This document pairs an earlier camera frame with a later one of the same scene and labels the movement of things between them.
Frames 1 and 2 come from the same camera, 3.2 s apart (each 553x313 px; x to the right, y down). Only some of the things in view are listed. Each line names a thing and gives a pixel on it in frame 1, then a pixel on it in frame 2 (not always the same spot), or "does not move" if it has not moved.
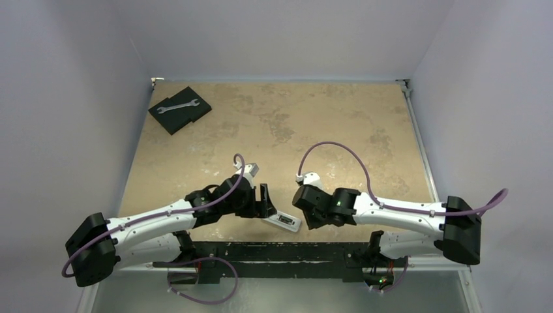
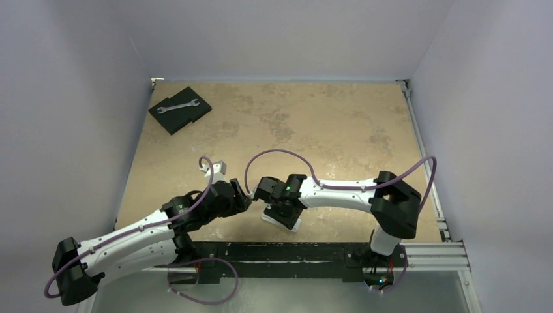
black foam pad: x=174 y=113 does not move
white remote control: x=285 y=221 does not move
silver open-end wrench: x=193 y=102 does not move
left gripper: x=258 y=208 to x=237 y=204
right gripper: x=302 y=200 to x=263 y=190
